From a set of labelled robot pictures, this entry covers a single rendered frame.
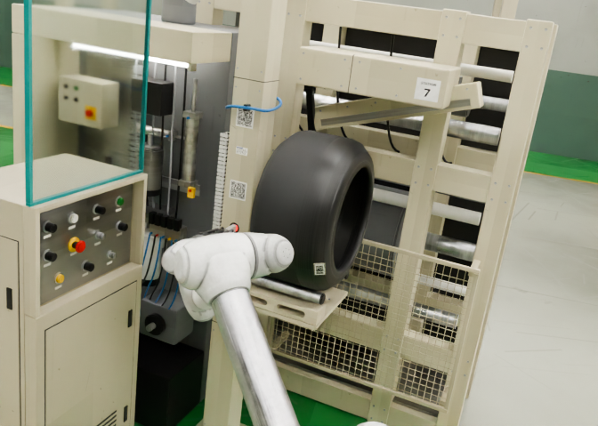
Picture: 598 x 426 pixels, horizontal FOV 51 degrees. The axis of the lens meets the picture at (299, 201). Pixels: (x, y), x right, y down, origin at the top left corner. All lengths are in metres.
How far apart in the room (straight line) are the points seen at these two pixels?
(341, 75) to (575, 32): 9.19
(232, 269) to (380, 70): 1.17
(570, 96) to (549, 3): 1.58
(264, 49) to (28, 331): 1.26
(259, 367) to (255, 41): 1.28
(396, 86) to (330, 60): 0.29
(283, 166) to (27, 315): 0.97
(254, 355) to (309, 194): 0.79
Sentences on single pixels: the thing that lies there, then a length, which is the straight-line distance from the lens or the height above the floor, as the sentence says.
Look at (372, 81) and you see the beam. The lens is 2.48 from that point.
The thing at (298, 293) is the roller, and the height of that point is 0.91.
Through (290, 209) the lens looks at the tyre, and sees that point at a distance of 2.17.
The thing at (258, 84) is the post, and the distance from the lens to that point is 2.38.
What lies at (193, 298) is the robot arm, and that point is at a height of 0.95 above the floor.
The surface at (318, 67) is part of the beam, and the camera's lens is 2.56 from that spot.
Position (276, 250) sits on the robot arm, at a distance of 1.66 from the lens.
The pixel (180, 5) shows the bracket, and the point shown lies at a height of 1.87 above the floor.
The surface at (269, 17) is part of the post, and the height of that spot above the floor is 1.89.
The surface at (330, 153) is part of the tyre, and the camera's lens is 2.24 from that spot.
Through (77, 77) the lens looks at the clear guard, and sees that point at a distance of 2.10.
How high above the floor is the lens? 1.95
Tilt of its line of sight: 18 degrees down
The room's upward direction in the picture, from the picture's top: 7 degrees clockwise
